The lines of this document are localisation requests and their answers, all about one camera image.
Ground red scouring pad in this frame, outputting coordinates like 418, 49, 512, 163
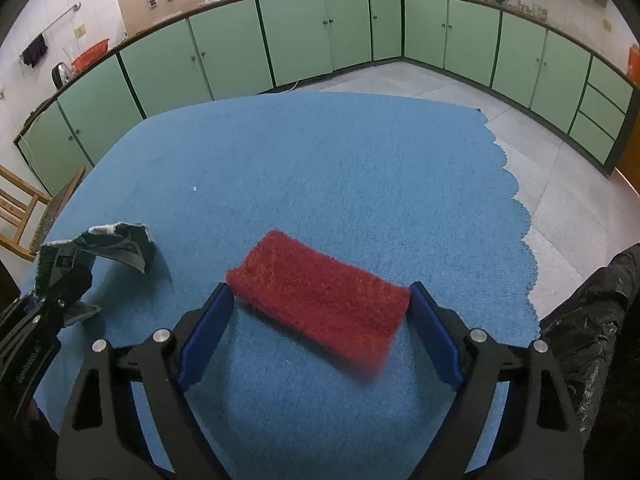
225, 230, 412, 373

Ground red plastic basin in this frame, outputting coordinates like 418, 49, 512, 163
71, 39, 110, 72

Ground wooden chair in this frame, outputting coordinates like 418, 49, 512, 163
0, 165, 87, 261

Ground green kitchen base cabinets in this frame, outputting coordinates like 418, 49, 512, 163
12, 0, 640, 196

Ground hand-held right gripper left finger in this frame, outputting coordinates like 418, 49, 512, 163
55, 282, 236, 480

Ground green snack wrapper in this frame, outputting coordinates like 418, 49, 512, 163
35, 221, 156, 296

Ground dark cloth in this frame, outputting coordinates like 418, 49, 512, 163
21, 33, 49, 68

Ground blue mat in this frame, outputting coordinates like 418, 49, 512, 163
17, 91, 543, 480

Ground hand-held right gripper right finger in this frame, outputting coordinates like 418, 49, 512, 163
409, 281, 586, 480

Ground metal towel bar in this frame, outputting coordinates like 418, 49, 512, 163
22, 2, 82, 53

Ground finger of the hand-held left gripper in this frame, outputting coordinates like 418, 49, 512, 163
52, 301, 102, 330
30, 252, 94, 318

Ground black trash bag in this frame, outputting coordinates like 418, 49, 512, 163
539, 242, 640, 480

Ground orange door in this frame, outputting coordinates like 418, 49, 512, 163
617, 105, 640, 191

